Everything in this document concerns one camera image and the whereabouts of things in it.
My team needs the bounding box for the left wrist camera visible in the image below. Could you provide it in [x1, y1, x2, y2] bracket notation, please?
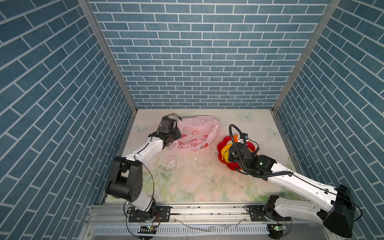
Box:
[159, 116, 177, 135]

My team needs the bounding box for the aluminium corner post right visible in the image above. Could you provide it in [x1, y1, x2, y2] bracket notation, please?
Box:
[271, 0, 343, 113]

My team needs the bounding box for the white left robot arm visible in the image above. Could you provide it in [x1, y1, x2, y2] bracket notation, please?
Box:
[105, 127, 182, 212]

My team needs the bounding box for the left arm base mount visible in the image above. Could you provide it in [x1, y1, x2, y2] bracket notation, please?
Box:
[128, 206, 171, 223]

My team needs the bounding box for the orange fake tangerine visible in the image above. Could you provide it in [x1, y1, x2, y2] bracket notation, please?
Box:
[233, 135, 240, 143]

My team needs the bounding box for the aluminium corner post left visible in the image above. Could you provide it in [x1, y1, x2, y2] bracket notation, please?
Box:
[77, 0, 138, 114]

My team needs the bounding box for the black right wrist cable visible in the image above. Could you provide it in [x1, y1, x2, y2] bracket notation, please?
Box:
[228, 123, 293, 178]

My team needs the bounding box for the red flower-shaped plate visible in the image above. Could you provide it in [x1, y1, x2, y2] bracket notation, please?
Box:
[217, 134, 259, 171]

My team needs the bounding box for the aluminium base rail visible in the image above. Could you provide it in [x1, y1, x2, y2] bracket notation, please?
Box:
[79, 203, 340, 240]

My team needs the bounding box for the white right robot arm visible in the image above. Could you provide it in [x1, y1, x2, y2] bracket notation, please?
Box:
[227, 142, 356, 238]

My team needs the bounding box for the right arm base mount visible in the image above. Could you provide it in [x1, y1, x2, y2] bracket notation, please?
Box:
[245, 205, 291, 223]

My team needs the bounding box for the pink plastic bag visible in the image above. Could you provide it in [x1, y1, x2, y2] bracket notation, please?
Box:
[170, 116, 219, 151]

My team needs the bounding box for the aluminium corner post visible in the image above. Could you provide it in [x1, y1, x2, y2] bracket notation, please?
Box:
[77, 0, 138, 114]
[271, 0, 343, 113]

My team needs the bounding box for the yellow fake banana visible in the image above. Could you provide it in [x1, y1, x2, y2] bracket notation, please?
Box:
[221, 144, 232, 163]

